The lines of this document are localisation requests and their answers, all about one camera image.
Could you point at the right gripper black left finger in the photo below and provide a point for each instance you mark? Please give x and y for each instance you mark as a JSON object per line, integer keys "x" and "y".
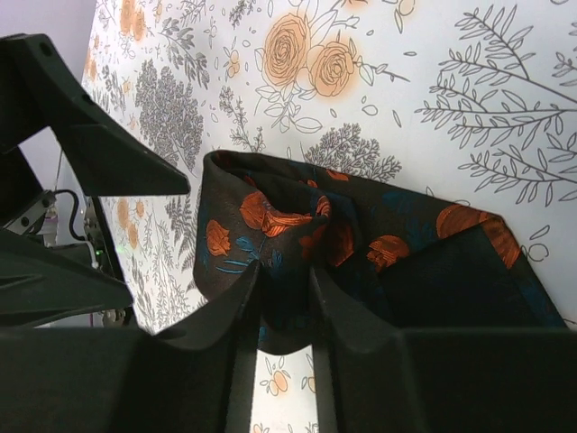
{"x": 197, "y": 376}

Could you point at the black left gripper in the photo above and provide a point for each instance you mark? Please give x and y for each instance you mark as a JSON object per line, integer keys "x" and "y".
{"x": 41, "y": 280}

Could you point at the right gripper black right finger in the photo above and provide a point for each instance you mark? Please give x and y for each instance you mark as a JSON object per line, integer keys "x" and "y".
{"x": 373, "y": 377}

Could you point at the black tie orange flowers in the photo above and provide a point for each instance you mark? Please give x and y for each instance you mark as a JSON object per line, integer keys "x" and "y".
{"x": 412, "y": 260}

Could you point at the floral patterned table mat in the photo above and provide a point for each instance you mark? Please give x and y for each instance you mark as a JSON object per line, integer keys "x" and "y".
{"x": 472, "y": 102}

